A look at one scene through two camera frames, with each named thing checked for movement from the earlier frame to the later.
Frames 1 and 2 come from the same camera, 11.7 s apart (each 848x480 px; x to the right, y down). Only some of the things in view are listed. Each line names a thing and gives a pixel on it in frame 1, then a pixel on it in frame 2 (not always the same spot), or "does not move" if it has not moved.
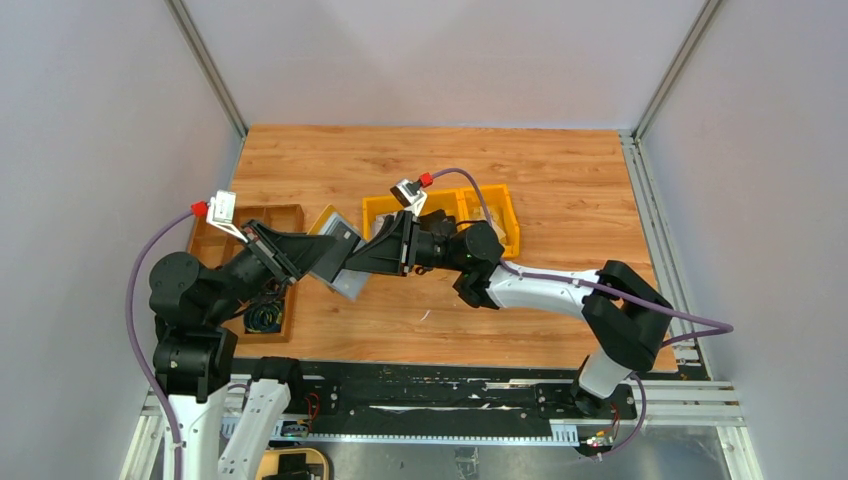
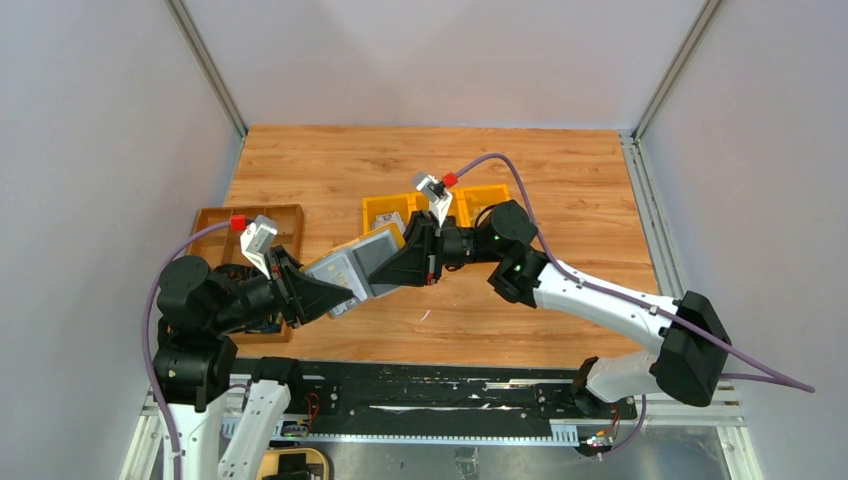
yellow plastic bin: x=464 y=206 does not move
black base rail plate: x=437 y=399 does not move
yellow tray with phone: x=293 y=464 does not move
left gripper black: x=270 y=250 → x=289 y=287
